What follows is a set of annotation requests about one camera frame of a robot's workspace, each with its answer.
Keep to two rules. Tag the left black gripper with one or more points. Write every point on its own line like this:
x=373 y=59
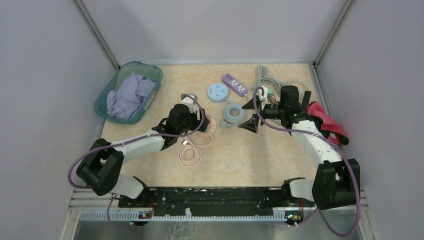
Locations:
x=205 y=121

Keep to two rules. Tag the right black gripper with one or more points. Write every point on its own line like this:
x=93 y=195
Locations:
x=252 y=124

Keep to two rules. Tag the green plug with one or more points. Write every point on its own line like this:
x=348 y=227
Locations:
x=269 y=92

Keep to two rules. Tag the purple power strip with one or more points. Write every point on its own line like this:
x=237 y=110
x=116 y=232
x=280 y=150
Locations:
x=235 y=85

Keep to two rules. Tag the blue round socket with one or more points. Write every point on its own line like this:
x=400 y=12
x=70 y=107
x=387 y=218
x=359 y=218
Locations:
x=218 y=93

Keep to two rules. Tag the black power strip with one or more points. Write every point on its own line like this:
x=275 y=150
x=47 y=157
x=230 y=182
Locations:
x=305 y=101

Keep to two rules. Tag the pink round socket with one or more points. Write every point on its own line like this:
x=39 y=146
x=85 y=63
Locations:
x=211 y=128

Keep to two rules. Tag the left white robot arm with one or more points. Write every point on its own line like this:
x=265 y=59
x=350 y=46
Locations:
x=100 y=168

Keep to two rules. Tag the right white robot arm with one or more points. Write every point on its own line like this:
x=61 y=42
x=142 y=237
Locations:
x=337 y=179

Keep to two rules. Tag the teal plastic basin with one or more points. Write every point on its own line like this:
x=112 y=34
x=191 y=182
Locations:
x=150 y=71

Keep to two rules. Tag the purple cloth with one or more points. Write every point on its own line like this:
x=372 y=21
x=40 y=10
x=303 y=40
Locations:
x=127 y=101

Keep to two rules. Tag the red and black cloth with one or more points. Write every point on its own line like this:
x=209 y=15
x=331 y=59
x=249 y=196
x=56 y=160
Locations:
x=326 y=125

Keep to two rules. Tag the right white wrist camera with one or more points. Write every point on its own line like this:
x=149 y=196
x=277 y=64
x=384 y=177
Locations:
x=261 y=96

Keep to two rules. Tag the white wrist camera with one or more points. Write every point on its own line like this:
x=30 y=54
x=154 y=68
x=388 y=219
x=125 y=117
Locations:
x=261 y=96
x=190 y=100

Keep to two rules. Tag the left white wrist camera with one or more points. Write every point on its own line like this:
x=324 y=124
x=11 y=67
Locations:
x=190 y=100

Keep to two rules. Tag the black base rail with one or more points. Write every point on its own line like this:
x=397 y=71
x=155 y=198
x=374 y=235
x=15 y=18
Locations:
x=213 y=201

